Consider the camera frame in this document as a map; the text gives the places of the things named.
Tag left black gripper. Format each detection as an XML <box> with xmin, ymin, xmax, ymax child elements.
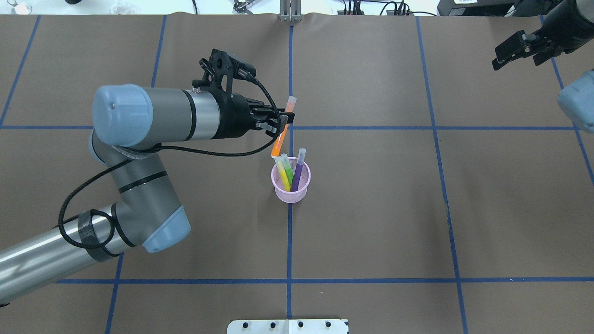
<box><xmin>214</xmin><ymin>94</ymin><xmax>295</xmax><ymax>139</ymax></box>

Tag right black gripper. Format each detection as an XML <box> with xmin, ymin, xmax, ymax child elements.
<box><xmin>492</xmin><ymin>30</ymin><xmax>564</xmax><ymax>71</ymax></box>

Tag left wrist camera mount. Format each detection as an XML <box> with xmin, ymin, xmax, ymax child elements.
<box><xmin>192</xmin><ymin>49</ymin><xmax>259</xmax><ymax>96</ymax></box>

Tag aluminium frame post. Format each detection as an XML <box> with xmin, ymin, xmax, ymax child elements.
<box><xmin>278</xmin><ymin>0</ymin><xmax>303</xmax><ymax>23</ymax></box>

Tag purple highlighter pen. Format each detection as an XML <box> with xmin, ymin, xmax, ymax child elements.
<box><xmin>291</xmin><ymin>148</ymin><xmax>306</xmax><ymax>192</ymax></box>

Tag orange highlighter pen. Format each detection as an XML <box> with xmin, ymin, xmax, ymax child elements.
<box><xmin>271</xmin><ymin>96</ymin><xmax>297</xmax><ymax>159</ymax></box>

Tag white pedestal base plate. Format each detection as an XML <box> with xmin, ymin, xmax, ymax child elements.
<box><xmin>226</xmin><ymin>319</ymin><xmax>350</xmax><ymax>334</ymax></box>

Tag pink mesh pen holder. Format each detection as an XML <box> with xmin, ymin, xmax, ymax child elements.
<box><xmin>270</xmin><ymin>157</ymin><xmax>311</xmax><ymax>204</ymax></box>

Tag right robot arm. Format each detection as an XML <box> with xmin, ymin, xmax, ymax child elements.
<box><xmin>491</xmin><ymin>0</ymin><xmax>594</xmax><ymax>135</ymax></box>

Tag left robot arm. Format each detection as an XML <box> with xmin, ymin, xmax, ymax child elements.
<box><xmin>1</xmin><ymin>84</ymin><xmax>294</xmax><ymax>307</ymax></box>

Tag green highlighter pen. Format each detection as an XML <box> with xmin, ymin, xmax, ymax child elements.
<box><xmin>280</xmin><ymin>154</ymin><xmax>294</xmax><ymax>192</ymax></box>

